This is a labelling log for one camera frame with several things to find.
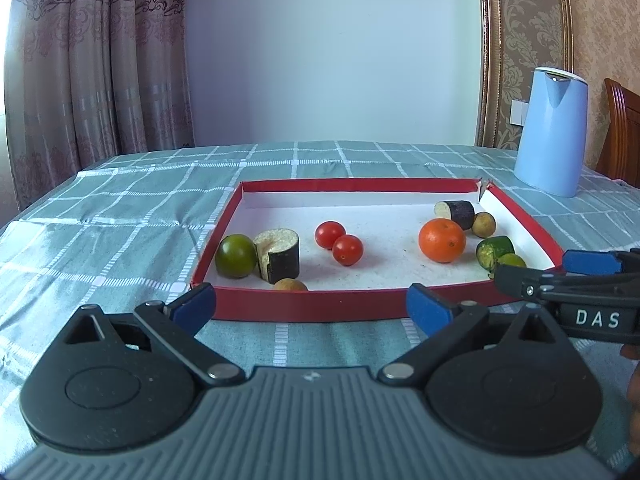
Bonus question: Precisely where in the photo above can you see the blue electric kettle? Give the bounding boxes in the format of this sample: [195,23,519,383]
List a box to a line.
[514,67,587,198]

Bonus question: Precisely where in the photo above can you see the large green tomato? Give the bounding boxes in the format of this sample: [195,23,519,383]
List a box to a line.
[216,234,258,280]

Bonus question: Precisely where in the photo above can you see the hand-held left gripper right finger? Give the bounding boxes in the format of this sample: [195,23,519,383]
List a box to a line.
[377,282,572,387]

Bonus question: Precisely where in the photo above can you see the patterned brown curtain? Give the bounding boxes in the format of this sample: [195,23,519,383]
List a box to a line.
[0,0,196,221]

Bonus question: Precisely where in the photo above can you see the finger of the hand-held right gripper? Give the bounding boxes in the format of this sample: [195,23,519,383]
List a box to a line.
[562,248,640,282]
[493,263,640,307]

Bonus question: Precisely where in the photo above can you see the small eggplant piece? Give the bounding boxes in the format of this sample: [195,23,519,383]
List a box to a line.
[434,200,476,231]

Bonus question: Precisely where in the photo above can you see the large eggplant piece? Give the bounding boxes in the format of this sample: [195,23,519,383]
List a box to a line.
[253,229,301,285]

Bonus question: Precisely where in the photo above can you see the green checked tablecloth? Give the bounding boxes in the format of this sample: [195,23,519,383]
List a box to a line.
[0,141,640,466]

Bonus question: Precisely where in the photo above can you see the red cardboard box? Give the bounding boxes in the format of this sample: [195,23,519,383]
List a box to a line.
[190,177,566,323]

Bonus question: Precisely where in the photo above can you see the red cherry tomato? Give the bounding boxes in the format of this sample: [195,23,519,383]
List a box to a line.
[315,221,347,250]
[332,234,364,267]

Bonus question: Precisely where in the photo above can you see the wooden chair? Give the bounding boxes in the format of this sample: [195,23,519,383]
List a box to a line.
[595,78,640,188]

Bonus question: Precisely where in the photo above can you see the small green tomato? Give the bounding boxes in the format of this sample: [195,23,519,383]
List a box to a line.
[492,253,527,273]

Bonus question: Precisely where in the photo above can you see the gilded wall panel frame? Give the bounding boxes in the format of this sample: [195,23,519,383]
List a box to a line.
[475,0,573,150]

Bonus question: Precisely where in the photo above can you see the person's right hand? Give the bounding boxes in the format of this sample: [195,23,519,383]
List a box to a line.
[620,342,640,437]

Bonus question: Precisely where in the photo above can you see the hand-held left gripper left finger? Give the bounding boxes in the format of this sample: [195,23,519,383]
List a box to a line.
[64,282,247,387]

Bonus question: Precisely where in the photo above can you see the orange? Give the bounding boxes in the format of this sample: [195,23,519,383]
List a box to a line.
[419,218,467,264]

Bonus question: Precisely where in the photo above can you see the green cucumber piece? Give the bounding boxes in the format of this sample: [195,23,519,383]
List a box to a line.
[476,236,515,271]

